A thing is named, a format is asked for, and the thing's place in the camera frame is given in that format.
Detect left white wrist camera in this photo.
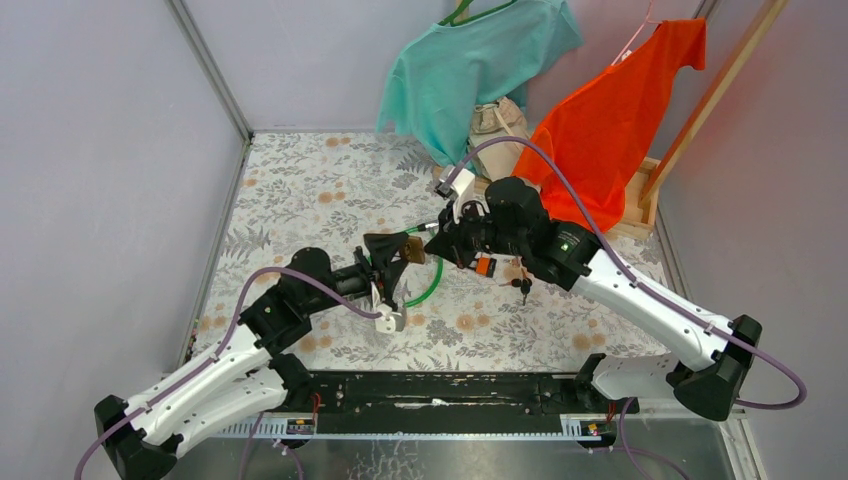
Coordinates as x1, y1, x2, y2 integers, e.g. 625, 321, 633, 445
374, 303, 407, 334

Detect pink hanger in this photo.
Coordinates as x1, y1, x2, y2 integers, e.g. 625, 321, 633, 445
610, 0, 659, 66

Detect orange t-shirt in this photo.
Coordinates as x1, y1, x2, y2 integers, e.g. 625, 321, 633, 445
512, 18, 707, 232

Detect floral table cloth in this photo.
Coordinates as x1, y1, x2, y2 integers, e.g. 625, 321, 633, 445
192, 133, 664, 372

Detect green hanger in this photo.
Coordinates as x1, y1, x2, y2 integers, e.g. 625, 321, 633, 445
438, 0, 516, 27

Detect black head keys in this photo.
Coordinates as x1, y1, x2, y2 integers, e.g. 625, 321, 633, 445
505, 277, 533, 305

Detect aluminium frame profile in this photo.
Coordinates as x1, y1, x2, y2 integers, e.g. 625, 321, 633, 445
164, 0, 253, 143

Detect brass padlock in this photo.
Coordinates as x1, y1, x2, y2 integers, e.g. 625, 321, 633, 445
399, 236, 426, 265

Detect wooden clothes rack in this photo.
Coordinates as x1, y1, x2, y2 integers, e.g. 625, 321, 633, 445
431, 0, 791, 242

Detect green cable lock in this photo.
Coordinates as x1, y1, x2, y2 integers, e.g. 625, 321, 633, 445
401, 222, 445, 310

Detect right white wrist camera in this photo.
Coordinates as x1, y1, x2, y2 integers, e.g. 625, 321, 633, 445
435, 166, 476, 223

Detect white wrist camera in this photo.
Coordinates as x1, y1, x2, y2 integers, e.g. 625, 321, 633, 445
374, 303, 407, 334
435, 166, 476, 223

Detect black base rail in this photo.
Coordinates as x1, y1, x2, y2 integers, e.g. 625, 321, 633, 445
271, 371, 639, 435

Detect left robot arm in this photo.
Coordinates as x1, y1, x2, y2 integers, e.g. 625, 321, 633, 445
94, 232, 425, 479

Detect beige cloth bag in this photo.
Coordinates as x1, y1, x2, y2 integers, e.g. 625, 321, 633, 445
468, 96, 531, 181

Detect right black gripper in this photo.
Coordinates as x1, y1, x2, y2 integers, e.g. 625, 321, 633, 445
424, 195, 525, 270

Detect teal t-shirt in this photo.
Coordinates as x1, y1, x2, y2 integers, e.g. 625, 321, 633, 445
375, 1, 584, 167

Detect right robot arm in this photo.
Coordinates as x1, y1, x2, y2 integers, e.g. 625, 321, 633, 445
425, 177, 762, 421

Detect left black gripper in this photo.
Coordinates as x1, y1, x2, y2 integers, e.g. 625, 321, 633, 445
304, 235, 411, 318

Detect orange black padlock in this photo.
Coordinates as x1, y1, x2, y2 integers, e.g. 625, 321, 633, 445
471, 256, 497, 278

